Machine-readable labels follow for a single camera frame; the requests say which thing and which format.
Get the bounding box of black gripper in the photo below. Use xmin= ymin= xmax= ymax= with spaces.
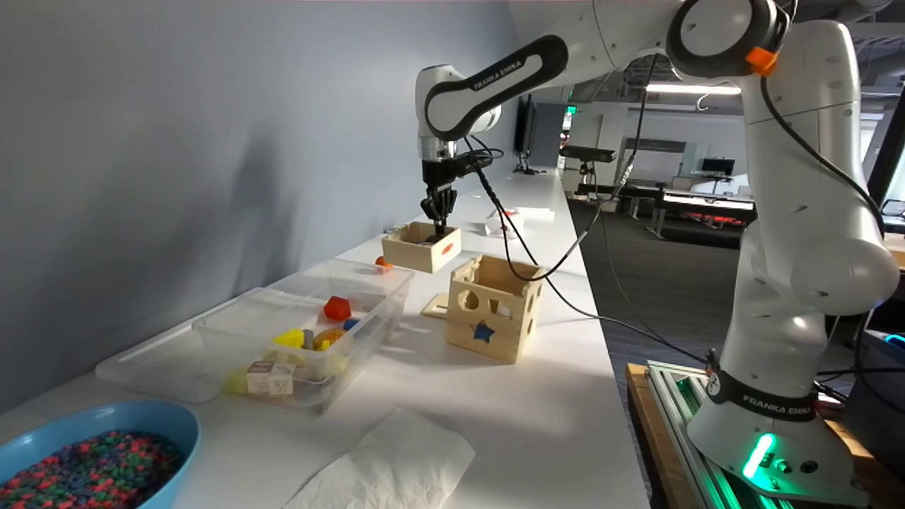
xmin=419 ymin=147 xmax=497 ymax=241

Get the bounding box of clear plastic container lid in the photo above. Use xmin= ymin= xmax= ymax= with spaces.
xmin=90 ymin=287 xmax=289 ymax=410

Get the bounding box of wooden alphabet cube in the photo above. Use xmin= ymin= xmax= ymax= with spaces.
xmin=269 ymin=354 xmax=329 ymax=400
xmin=242 ymin=357 xmax=275 ymax=400

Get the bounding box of ceiling light strip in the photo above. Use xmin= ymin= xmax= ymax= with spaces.
xmin=643 ymin=79 xmax=743 ymax=100

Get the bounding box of wooden shape sorter cube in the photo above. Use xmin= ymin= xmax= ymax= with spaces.
xmin=442 ymin=251 xmax=548 ymax=367

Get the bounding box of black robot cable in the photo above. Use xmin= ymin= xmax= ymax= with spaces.
xmin=464 ymin=55 xmax=715 ymax=367

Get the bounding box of small white printed carton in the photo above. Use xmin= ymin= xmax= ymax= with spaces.
xmin=481 ymin=206 xmax=522 ymax=241

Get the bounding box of white cloth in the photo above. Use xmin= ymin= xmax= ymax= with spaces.
xmin=281 ymin=407 xmax=481 ymax=509

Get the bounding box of orange round dotted wooden piece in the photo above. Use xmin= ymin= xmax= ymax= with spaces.
xmin=315 ymin=325 xmax=348 ymax=354

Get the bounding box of background office desk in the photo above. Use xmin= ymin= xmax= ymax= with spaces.
xmin=562 ymin=135 xmax=761 ymax=250

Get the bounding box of clear plastic container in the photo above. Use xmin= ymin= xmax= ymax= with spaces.
xmin=189 ymin=267 xmax=419 ymax=415

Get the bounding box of blue bowl with colourful beads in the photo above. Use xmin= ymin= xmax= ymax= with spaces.
xmin=0 ymin=395 xmax=204 ymax=509

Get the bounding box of small wooden box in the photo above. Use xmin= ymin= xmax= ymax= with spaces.
xmin=378 ymin=219 xmax=467 ymax=277

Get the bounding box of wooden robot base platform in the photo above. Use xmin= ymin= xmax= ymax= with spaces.
xmin=626 ymin=357 xmax=905 ymax=509

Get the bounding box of yellow wooden block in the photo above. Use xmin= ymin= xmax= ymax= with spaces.
xmin=271 ymin=325 xmax=310 ymax=354

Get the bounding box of red wooden block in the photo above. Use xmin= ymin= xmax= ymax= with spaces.
xmin=320 ymin=295 xmax=357 ymax=325

